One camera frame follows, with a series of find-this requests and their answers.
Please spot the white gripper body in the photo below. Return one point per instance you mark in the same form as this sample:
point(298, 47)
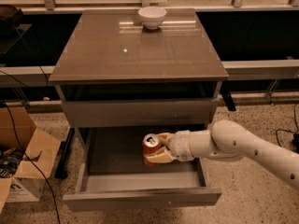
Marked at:
point(180, 145)

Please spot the orange coke can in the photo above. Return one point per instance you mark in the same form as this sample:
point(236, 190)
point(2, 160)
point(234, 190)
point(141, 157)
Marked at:
point(150, 144)

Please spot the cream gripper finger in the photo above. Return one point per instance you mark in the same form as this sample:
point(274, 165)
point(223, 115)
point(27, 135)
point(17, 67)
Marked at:
point(162, 155)
point(165, 138)

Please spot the grey drawer cabinet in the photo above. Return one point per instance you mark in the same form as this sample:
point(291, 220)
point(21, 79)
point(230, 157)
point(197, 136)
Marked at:
point(111, 56)

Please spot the black cabinet foot bar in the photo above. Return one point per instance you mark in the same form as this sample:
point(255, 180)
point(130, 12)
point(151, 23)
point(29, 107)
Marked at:
point(64, 151)

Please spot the dark object on shelf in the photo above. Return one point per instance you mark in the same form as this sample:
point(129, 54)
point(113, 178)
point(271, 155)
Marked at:
point(10, 19)

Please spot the white ceramic bowl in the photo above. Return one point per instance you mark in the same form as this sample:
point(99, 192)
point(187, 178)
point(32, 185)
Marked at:
point(152, 17)

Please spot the open grey middle drawer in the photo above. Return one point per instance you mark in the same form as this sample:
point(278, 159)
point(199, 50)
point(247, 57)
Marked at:
point(113, 175)

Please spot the open cardboard box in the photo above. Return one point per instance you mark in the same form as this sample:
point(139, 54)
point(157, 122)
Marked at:
point(27, 157)

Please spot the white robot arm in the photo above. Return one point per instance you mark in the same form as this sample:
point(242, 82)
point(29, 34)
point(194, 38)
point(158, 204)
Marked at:
point(225, 141)

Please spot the closed grey top drawer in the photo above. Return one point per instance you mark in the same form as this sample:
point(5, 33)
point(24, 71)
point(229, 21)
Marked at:
point(139, 113)

